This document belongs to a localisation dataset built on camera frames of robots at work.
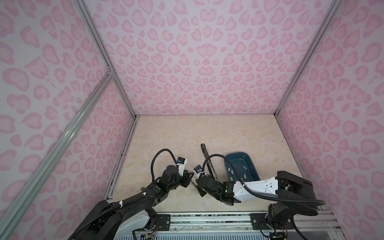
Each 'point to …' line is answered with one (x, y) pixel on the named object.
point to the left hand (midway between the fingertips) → (192, 171)
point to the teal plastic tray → (244, 164)
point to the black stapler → (209, 163)
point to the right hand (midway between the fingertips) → (196, 180)
